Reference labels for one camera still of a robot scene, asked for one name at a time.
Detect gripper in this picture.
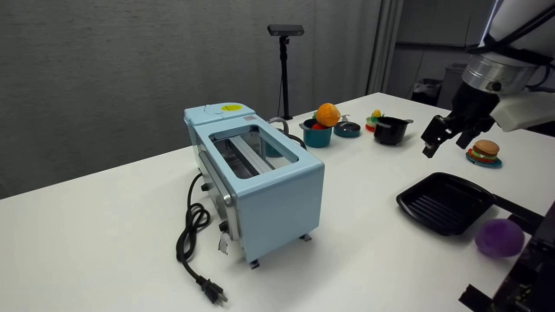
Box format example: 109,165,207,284
421,81,500,159

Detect black grill tray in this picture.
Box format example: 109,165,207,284
395,172,545,237

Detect toy burger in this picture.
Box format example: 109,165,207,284
467,139,500,164

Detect teal toy plate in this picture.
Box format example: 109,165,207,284
466,153,503,169

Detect grey bin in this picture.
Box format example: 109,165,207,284
437,63,468,111

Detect black trash bin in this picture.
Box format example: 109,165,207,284
411,78,444,105

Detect black toy pot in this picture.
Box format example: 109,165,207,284
373,116,414,146

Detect stack of toy vegetables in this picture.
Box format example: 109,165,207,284
365,109,384,133

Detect teal toy pot lid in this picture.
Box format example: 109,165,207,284
333,115,362,139

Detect purple toy ball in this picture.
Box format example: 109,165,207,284
474,218,526,258

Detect grey curtain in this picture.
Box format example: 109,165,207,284
366,0,405,95

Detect orange toy fruit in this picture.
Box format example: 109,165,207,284
315,102,342,128

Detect teal toy pot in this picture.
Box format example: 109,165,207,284
299,118,333,149

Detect teal toy kettle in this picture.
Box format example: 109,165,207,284
264,117,307,158

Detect light blue toaster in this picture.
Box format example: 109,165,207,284
183,102,326,270

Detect camera on mount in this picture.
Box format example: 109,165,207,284
267,24,305,121

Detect black power cable with plug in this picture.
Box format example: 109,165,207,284
175,172,229,307

